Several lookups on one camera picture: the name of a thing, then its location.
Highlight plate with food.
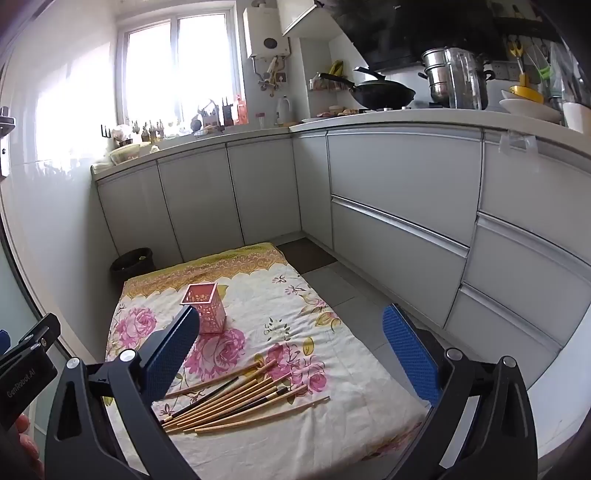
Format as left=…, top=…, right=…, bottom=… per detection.
left=318, top=106, right=370, bottom=119

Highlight yellow scissors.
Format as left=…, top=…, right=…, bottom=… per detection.
left=507, top=39, right=527, bottom=75

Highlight stack of white plates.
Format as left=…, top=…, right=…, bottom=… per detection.
left=499, top=88, right=561, bottom=123

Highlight clear plastic hook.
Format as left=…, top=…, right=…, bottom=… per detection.
left=499, top=134, right=539, bottom=153

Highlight window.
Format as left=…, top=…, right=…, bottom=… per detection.
left=115, top=9, right=245, bottom=134

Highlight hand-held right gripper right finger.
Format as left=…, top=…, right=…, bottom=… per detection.
left=381, top=304, right=540, bottom=480

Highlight white wall cabinet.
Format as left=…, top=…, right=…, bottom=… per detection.
left=281, top=0, right=345, bottom=38

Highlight white kitchen base cabinets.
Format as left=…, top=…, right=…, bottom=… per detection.
left=91, top=108, right=591, bottom=402

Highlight white cup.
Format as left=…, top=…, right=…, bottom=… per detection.
left=562, top=102, right=591, bottom=134

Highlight row of small bottles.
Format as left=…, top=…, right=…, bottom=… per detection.
left=131, top=119, right=167, bottom=141

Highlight floral printed cloth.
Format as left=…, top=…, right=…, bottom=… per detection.
left=105, top=242, right=432, bottom=480

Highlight wall spice rack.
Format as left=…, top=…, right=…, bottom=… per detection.
left=308, top=60, right=352, bottom=93

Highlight yellow bowl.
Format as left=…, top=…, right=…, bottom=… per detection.
left=510, top=85, right=544, bottom=103

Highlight bundle of bamboo chopsticks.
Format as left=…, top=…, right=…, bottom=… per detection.
left=159, top=357, right=331, bottom=435

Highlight stainless steel pot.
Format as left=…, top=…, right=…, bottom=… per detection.
left=418, top=47, right=495, bottom=109

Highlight person's left hand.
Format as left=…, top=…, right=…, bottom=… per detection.
left=16, top=414, right=45, bottom=478

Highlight clear glass jar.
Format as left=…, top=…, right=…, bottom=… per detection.
left=444, top=48, right=483, bottom=110

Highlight dark floor mat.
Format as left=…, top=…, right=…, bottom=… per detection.
left=277, top=236, right=338, bottom=274

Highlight water pipes with valve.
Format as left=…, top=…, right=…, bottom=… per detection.
left=252, top=55, right=282, bottom=97

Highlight black wok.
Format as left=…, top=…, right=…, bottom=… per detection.
left=318, top=67, right=416, bottom=110

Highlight black range hood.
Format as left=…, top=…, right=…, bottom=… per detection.
left=330, top=0, right=509, bottom=70

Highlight black trash bin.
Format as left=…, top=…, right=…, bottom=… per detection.
left=110, top=248, right=157, bottom=289

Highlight black chopstick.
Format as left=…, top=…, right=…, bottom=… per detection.
left=217, top=388, right=291, bottom=418
left=161, top=377, right=241, bottom=423

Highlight glass bowl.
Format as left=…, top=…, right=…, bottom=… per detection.
left=109, top=143, right=141, bottom=164

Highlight metal door handle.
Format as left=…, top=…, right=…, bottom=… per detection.
left=0, top=106, right=17, bottom=178

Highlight white water heater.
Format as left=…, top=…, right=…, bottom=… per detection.
left=243, top=6, right=291, bottom=60

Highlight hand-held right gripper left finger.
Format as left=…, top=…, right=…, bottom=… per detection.
left=45, top=305, right=208, bottom=480

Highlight pink perforated utensil holder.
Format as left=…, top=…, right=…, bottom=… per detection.
left=180, top=284, right=228, bottom=335

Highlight wooden utensil block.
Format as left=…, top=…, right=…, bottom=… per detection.
left=198, top=98, right=222, bottom=127

